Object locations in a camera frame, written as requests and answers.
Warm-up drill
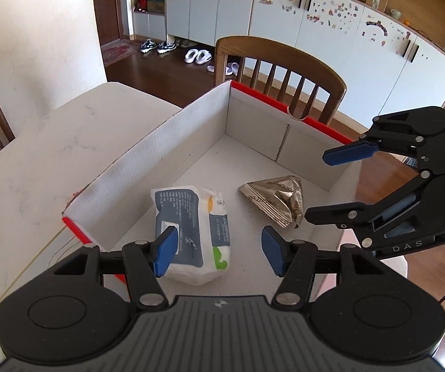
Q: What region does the white cabinet with stickers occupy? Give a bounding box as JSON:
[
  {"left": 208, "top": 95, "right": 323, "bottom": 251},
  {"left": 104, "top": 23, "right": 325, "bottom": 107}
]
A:
[{"left": 248, "top": 0, "right": 445, "bottom": 129}]

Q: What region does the white wet wipes packet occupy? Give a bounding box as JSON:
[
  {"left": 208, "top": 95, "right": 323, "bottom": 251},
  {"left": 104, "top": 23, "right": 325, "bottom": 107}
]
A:
[{"left": 151, "top": 185, "right": 231, "bottom": 286}]

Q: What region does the red cardboard box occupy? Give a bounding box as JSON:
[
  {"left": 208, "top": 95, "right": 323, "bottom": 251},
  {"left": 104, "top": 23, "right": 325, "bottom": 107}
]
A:
[{"left": 61, "top": 81, "right": 363, "bottom": 284}]

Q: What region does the patterned door rug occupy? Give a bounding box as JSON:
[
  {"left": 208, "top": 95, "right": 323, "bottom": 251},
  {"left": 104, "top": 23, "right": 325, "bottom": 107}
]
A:
[{"left": 101, "top": 41, "right": 142, "bottom": 67}]

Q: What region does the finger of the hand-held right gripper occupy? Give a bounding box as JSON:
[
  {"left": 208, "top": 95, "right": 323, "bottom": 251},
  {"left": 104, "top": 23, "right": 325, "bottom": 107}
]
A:
[
  {"left": 305, "top": 168, "right": 433, "bottom": 249},
  {"left": 322, "top": 106, "right": 445, "bottom": 166}
]

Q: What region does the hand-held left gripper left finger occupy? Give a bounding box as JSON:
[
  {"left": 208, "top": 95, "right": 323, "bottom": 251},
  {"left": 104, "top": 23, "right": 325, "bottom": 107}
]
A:
[{"left": 54, "top": 225, "right": 179, "bottom": 311}]

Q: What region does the dark wooden door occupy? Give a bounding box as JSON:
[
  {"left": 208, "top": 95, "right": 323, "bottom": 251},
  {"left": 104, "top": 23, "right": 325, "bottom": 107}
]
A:
[{"left": 91, "top": 0, "right": 125, "bottom": 47}]

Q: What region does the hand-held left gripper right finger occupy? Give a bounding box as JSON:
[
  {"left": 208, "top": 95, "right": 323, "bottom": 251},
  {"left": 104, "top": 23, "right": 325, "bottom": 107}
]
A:
[{"left": 261, "top": 225, "right": 392, "bottom": 311}]

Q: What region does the white marble desktop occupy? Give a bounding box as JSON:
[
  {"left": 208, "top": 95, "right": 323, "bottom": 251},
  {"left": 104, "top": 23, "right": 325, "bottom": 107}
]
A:
[{"left": 0, "top": 81, "right": 408, "bottom": 372}]

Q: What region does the gold foil snack bag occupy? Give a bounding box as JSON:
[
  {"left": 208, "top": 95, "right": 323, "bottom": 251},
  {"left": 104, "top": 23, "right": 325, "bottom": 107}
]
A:
[{"left": 239, "top": 175, "right": 307, "bottom": 228}]

